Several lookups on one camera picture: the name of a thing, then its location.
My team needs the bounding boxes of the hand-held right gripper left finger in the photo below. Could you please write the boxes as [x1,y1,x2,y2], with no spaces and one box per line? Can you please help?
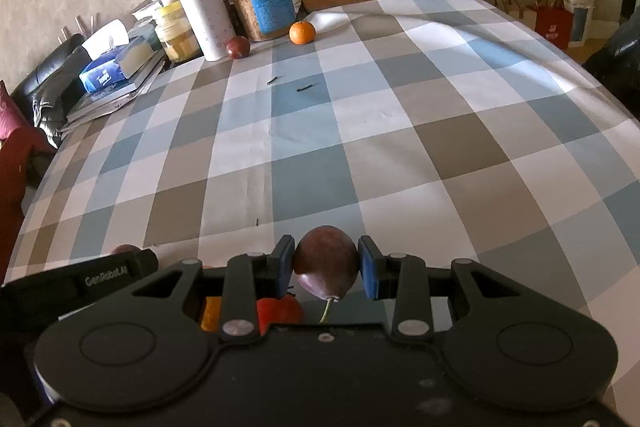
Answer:
[131,235,296,340]

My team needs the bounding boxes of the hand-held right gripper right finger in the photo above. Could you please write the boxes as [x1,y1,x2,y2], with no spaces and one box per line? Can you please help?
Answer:
[357,235,518,340]

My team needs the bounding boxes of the dark purple stemmed passion fruit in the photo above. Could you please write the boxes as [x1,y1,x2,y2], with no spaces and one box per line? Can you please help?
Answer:
[292,225,360,325]

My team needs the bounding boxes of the red tomato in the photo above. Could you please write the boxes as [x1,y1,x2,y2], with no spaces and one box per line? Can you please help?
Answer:
[256,294,306,333]

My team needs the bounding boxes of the dark red cloth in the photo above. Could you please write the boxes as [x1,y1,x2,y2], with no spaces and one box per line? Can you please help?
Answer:
[0,127,56,220]

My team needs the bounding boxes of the blue grey checkered tablecloth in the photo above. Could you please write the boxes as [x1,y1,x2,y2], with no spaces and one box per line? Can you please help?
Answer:
[2,0,640,333]

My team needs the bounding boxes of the printed paper sheets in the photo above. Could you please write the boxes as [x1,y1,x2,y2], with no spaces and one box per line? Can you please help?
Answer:
[59,74,163,132]

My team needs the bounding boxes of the dark grey jacket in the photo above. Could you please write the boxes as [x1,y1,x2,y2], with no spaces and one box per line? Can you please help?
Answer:
[30,77,76,148]

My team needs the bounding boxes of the magenta cushion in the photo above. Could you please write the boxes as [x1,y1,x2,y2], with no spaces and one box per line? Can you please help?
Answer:
[0,81,31,140]

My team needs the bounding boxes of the teal paperback book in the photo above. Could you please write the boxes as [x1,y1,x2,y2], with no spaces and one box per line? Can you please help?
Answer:
[65,49,166,120]

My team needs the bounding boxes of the blue tissue pack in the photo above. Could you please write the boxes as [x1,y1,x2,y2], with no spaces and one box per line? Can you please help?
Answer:
[79,19,156,94]

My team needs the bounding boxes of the black leather sofa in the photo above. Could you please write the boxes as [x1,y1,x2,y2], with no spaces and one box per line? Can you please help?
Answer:
[10,34,88,148]

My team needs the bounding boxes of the small orange tangerine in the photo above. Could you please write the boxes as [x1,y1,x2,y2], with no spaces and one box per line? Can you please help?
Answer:
[289,20,317,46]

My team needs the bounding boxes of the yellow lid glass jar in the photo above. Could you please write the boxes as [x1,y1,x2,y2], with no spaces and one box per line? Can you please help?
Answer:
[155,1,203,62]

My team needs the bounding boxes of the white thermos lavender lid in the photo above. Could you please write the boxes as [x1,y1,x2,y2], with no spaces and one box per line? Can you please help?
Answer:
[168,0,236,62]

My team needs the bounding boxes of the red shopping bag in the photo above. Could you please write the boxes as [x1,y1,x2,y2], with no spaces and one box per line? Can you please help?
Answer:
[535,0,576,50]

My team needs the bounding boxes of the dark blue puffy jacket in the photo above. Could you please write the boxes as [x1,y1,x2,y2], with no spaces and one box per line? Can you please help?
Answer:
[582,0,640,118]

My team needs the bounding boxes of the white paper bag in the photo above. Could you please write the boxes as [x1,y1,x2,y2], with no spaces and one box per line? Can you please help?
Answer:
[562,0,597,45]

